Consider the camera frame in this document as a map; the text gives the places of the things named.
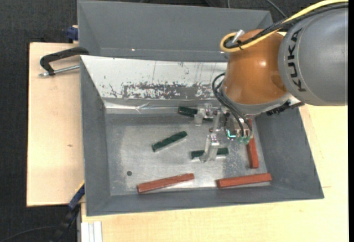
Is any red-brown flat block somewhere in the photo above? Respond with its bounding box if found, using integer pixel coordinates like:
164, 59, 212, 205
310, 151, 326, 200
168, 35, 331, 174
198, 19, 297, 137
245, 118, 260, 170
136, 173, 195, 195
216, 172, 273, 189

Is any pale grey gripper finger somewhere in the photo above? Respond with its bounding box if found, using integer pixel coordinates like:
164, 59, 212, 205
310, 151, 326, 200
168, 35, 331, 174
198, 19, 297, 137
199, 135, 221, 163
194, 103, 216, 126

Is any grey metal bin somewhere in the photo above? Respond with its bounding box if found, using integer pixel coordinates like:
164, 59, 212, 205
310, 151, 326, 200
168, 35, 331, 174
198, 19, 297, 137
76, 0, 325, 217

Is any dark green flat block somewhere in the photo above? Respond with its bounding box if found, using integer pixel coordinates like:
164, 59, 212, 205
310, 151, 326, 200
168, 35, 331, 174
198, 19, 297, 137
177, 106, 199, 118
190, 147, 230, 161
151, 130, 188, 152

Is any pale wood flat board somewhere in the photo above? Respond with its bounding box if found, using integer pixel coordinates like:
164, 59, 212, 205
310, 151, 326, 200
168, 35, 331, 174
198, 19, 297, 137
26, 42, 85, 207

